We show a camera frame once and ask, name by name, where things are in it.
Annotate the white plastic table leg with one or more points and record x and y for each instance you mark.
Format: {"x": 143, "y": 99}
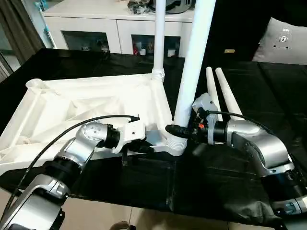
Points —
{"x": 227, "y": 93}
{"x": 192, "y": 72}
{"x": 159, "y": 36}
{"x": 212, "y": 86}

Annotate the white plastic table top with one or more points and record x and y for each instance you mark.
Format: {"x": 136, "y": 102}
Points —
{"x": 84, "y": 100}

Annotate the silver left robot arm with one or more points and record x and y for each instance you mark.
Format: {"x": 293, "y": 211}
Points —
{"x": 72, "y": 153}

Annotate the brown rounded robot part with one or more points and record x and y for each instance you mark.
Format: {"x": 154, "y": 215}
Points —
{"x": 122, "y": 226}

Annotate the red bottle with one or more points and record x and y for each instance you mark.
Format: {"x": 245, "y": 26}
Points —
{"x": 136, "y": 49}

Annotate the black cabinet gold label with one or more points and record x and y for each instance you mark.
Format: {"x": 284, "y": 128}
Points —
{"x": 230, "y": 26}

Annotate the dark helmet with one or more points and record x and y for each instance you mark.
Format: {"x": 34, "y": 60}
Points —
{"x": 177, "y": 6}

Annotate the white cabinet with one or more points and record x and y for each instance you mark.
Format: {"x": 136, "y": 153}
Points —
{"x": 108, "y": 26}

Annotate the black bundle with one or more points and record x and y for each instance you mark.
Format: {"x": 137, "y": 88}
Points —
{"x": 140, "y": 7}

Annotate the light blue hanging strip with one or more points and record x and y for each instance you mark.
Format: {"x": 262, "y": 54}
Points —
{"x": 46, "y": 31}

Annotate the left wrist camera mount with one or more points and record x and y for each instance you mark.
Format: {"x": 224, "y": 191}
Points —
{"x": 133, "y": 133}

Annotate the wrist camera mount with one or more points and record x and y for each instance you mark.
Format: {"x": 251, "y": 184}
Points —
{"x": 133, "y": 133}
{"x": 205, "y": 100}

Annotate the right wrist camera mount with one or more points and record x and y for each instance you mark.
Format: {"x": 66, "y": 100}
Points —
{"x": 205, "y": 100}

